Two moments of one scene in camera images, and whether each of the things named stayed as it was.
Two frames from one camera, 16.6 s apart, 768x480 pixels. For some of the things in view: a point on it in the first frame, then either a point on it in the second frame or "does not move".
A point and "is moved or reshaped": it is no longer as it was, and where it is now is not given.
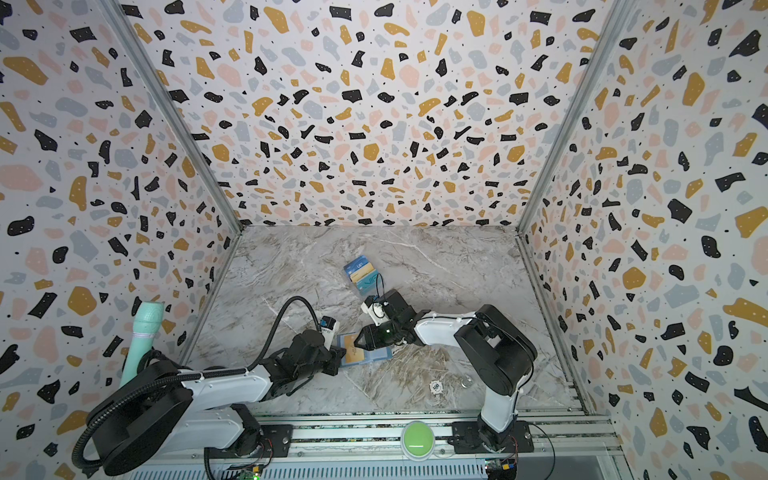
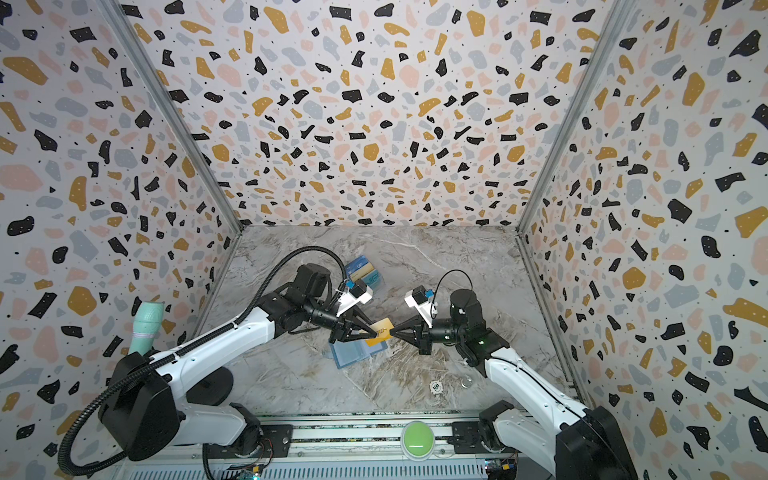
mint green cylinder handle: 147,322 does not move
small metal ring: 466,381 does not move
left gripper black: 337,354 to 349,325
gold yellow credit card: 353,353 is moved or reshaped
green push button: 417,440 does not move
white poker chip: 436,387 does not move
